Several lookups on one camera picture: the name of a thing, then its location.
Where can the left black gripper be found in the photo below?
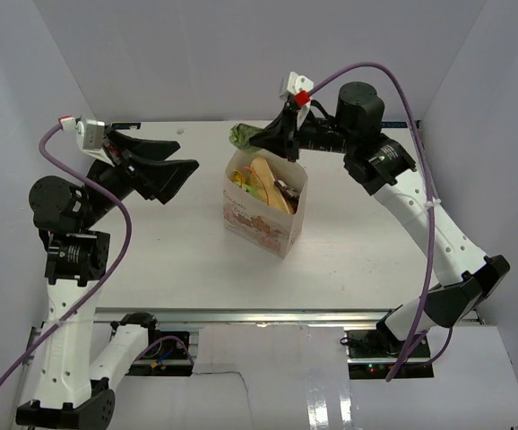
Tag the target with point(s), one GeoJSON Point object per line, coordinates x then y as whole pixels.
{"type": "Point", "coordinates": [159, 178]}

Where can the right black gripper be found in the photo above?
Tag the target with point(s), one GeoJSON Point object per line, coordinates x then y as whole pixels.
{"type": "Point", "coordinates": [281, 136]}

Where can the brown chips bag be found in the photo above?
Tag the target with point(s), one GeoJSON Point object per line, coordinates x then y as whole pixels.
{"type": "Point", "coordinates": [262, 179]}

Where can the yellow m&m's packet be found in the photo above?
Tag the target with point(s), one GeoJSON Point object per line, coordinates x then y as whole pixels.
{"type": "Point", "coordinates": [240, 176]}

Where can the purple candy wrapper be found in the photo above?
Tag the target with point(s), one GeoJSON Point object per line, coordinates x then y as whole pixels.
{"type": "Point", "coordinates": [290, 194]}

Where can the light green snack packet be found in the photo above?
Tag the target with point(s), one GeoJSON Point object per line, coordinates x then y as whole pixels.
{"type": "Point", "coordinates": [252, 190]}

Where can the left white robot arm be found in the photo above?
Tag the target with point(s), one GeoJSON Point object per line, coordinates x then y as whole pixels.
{"type": "Point", "coordinates": [75, 391]}

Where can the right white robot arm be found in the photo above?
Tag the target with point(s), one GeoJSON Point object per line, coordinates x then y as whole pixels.
{"type": "Point", "coordinates": [466, 276]}

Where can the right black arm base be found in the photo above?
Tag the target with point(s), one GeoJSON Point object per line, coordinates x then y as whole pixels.
{"type": "Point", "coordinates": [370, 359]}

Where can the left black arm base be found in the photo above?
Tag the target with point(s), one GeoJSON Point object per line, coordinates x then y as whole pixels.
{"type": "Point", "coordinates": [169, 354]}

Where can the beige paper bag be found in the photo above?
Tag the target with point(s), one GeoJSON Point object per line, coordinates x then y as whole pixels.
{"type": "Point", "coordinates": [257, 222]}

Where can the left blue label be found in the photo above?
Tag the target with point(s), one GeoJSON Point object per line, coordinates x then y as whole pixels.
{"type": "Point", "coordinates": [126, 125]}

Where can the blue label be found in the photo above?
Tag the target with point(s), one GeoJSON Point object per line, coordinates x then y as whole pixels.
{"type": "Point", "coordinates": [126, 125]}
{"type": "Point", "coordinates": [394, 124]}

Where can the right blue label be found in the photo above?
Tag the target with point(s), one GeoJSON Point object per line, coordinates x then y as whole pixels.
{"type": "Point", "coordinates": [394, 124]}

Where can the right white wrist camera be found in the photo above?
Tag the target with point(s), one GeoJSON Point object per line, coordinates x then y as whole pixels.
{"type": "Point", "coordinates": [296, 87]}

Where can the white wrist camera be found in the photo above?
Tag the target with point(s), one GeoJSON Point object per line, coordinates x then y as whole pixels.
{"type": "Point", "coordinates": [89, 136]}
{"type": "Point", "coordinates": [296, 87]}

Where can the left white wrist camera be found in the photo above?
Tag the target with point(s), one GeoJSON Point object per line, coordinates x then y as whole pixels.
{"type": "Point", "coordinates": [89, 136]}

